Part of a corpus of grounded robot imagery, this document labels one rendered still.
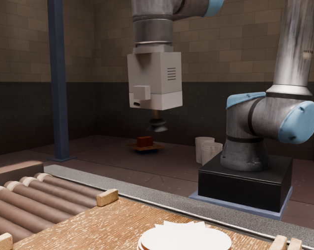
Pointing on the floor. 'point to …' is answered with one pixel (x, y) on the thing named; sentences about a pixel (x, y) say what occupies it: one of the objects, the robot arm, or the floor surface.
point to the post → (58, 81)
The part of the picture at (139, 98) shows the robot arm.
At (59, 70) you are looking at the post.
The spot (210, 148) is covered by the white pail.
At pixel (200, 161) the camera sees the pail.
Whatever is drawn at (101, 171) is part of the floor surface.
